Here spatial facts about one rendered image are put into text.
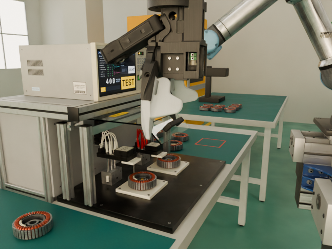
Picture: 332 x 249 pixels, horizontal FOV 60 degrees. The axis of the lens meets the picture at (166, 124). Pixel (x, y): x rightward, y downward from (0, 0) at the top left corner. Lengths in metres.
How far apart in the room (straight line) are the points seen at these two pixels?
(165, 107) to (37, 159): 0.82
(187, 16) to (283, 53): 5.82
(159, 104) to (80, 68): 0.72
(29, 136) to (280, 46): 5.56
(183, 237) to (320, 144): 0.57
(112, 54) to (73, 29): 4.81
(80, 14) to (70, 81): 4.09
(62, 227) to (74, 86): 0.49
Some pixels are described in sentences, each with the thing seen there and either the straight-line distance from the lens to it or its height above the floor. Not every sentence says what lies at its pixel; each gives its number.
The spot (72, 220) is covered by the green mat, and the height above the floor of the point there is 0.75.
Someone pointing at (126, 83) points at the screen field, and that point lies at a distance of 1.21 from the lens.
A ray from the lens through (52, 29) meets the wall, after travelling 9.04.
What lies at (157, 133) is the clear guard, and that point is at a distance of 0.92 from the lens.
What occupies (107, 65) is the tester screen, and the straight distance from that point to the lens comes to 1.11.
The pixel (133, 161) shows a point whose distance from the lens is 1.12.
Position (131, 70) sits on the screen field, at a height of 1.21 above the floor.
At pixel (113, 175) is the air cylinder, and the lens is 1.19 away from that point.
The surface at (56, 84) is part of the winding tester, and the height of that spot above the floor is 1.17.
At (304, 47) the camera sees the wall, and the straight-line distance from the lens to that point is 6.23.
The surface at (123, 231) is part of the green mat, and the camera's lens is 0.95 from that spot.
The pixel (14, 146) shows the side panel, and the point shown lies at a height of 0.94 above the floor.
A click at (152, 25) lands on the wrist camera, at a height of 1.32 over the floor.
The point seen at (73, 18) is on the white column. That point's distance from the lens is 5.29.
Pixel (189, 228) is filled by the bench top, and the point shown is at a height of 0.75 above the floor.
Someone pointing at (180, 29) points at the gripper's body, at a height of 1.31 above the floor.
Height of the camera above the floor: 1.27
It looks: 13 degrees down
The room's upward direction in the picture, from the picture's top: straight up
